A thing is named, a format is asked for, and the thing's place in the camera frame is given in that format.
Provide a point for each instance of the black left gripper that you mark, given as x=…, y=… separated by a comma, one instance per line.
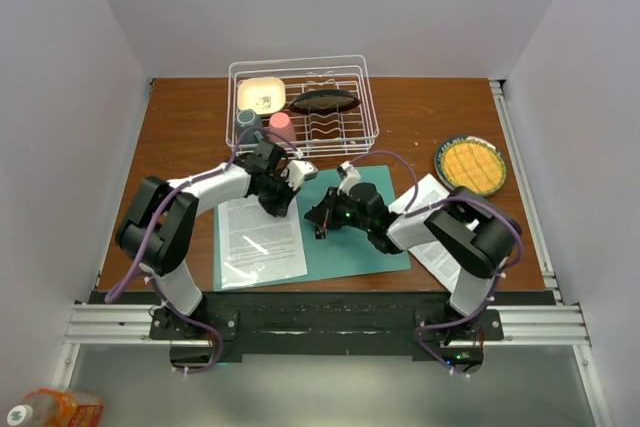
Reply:
x=279, y=209

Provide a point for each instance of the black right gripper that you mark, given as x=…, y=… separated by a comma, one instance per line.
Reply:
x=324, y=213

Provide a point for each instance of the teal file folder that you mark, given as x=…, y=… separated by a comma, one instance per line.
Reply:
x=345, y=252

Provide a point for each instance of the printed paper sheet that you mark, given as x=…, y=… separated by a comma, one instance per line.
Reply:
x=253, y=248

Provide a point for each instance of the remaining printed paper stack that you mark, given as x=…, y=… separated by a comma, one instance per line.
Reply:
x=432, y=255

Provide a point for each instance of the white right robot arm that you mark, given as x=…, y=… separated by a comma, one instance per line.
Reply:
x=481, y=238

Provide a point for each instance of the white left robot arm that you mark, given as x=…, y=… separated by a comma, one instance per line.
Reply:
x=157, y=229

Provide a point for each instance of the pink cup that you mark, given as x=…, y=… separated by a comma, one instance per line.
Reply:
x=281, y=128

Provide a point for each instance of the grey-blue mug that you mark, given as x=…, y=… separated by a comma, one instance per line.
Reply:
x=248, y=125

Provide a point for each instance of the cream square bowl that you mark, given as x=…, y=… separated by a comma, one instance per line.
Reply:
x=263, y=95

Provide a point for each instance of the dark brown oval plate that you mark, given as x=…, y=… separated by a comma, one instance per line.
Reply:
x=323, y=102

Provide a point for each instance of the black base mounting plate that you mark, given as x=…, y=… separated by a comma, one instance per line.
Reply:
x=327, y=323

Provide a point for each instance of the yellow patterned round plate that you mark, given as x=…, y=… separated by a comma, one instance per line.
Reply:
x=472, y=162

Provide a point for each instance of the orange drink bottle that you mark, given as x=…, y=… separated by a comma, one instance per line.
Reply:
x=46, y=407

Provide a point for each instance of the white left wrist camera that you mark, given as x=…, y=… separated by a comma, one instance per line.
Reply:
x=299, y=171

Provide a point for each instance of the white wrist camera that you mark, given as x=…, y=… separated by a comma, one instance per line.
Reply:
x=299, y=171
x=349, y=175

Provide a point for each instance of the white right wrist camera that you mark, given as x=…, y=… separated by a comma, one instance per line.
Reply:
x=349, y=175

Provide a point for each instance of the white wire dish rack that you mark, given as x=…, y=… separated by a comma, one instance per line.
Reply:
x=348, y=133

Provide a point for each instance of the right side aluminium rail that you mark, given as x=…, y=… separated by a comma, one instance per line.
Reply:
x=542, y=254

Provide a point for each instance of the aluminium frame rail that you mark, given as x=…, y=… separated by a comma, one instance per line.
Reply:
x=528, y=319

